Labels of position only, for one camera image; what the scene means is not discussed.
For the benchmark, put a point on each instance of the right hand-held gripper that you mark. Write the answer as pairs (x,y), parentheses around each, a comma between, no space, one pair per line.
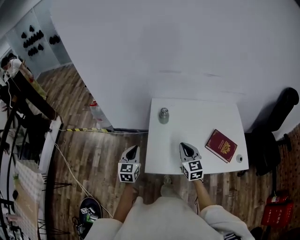
(193,170)

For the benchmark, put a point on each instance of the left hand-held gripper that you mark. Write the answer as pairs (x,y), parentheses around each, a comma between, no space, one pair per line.
(127,172)

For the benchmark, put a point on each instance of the light green bottle body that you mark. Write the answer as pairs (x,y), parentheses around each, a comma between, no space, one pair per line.
(164,120)

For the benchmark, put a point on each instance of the person's left forearm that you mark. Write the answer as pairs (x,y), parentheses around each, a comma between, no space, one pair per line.
(125,201)

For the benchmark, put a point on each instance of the person's right forearm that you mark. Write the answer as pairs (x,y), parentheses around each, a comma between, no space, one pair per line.
(202,194)

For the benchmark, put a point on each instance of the white table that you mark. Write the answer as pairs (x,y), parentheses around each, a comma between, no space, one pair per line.
(199,122)

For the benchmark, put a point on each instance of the red hardcover book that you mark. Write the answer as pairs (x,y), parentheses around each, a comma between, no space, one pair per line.
(221,145)

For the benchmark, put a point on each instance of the person's white shoe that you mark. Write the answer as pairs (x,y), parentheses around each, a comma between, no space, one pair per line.
(167,186)

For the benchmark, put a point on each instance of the small round grey cap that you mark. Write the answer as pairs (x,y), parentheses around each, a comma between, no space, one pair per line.
(239,158)

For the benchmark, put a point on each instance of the yellow black floor tape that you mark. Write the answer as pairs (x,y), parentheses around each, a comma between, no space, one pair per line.
(86,129)

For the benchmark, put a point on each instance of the clear plastic water jug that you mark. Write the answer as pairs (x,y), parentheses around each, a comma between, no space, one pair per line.
(98,114)

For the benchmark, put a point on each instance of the spare gripper device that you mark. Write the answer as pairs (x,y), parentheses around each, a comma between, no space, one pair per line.
(89,214)

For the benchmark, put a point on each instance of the person's white shirt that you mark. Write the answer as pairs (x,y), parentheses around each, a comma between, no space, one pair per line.
(164,222)

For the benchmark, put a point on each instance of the black office chair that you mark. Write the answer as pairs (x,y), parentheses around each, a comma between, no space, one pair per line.
(267,145)

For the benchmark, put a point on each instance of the red fire extinguisher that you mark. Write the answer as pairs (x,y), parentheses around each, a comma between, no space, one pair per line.
(276,199)

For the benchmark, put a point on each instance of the black round stool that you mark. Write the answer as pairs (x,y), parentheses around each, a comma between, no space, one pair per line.
(259,233)

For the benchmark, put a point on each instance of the red fire extinguisher box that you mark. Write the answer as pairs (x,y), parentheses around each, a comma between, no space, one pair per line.
(277,214)

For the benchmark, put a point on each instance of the dark wooden counter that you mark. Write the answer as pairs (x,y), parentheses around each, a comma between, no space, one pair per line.
(35,93)

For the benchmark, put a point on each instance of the light wooden side table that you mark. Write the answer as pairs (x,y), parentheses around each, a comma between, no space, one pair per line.
(25,204)

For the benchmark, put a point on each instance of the black stair railing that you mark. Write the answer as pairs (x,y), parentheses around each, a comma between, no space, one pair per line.
(7,140)

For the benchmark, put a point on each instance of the group of black wall ornaments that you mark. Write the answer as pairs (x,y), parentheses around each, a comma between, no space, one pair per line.
(32,42)

